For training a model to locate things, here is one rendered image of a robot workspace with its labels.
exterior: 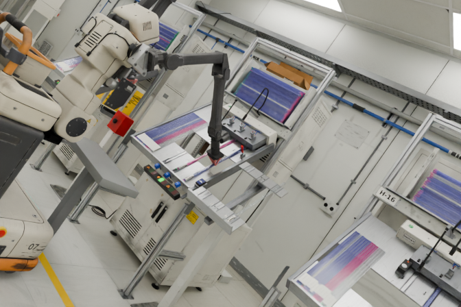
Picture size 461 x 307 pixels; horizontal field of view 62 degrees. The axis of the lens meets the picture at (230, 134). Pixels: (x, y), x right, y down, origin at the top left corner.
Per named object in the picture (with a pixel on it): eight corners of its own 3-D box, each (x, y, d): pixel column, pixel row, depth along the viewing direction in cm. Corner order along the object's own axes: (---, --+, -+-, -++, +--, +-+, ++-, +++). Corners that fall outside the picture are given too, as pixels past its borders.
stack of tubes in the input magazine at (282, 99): (281, 123, 263) (304, 91, 263) (232, 93, 293) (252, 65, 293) (288, 129, 273) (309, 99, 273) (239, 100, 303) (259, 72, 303)
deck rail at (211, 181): (191, 198, 227) (190, 190, 223) (188, 196, 228) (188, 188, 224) (274, 151, 266) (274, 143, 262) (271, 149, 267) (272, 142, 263)
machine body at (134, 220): (154, 292, 248) (209, 214, 249) (103, 227, 289) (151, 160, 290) (207, 294, 300) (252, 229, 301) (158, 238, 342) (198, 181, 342)
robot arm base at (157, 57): (138, 44, 178) (152, 54, 171) (152, 43, 183) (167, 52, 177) (136, 62, 182) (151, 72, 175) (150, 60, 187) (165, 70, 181)
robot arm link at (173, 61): (220, 48, 216) (233, 51, 210) (217, 72, 221) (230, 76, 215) (154, 50, 185) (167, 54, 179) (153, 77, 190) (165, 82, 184)
